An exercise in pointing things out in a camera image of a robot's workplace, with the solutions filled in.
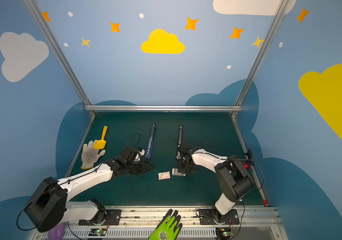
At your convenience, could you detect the red white staple box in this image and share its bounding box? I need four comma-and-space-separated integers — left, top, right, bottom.
158, 172, 170, 180

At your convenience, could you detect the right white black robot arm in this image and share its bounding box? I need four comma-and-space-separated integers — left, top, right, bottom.
177, 146, 255, 218

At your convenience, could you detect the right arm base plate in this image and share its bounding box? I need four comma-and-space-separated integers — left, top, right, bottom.
197, 209, 240, 225

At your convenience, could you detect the aluminium frame crossbar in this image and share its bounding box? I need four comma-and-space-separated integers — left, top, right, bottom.
84, 105, 242, 112

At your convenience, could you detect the white fabric glove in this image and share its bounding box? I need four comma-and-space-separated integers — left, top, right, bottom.
81, 140, 106, 170

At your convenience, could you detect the red emergency stop button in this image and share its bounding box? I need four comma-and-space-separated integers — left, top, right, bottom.
243, 161, 250, 169

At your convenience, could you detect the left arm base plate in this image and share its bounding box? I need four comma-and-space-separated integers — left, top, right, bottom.
78, 209, 122, 226

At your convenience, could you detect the yellow plastic scoop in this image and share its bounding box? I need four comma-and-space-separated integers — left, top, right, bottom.
93, 126, 108, 150

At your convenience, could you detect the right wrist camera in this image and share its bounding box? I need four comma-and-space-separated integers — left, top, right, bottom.
178, 142, 191, 155

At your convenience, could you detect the green black work glove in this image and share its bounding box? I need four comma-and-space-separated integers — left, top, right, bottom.
148, 209, 183, 240

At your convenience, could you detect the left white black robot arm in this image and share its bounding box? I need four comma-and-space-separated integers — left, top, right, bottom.
23, 159, 153, 233

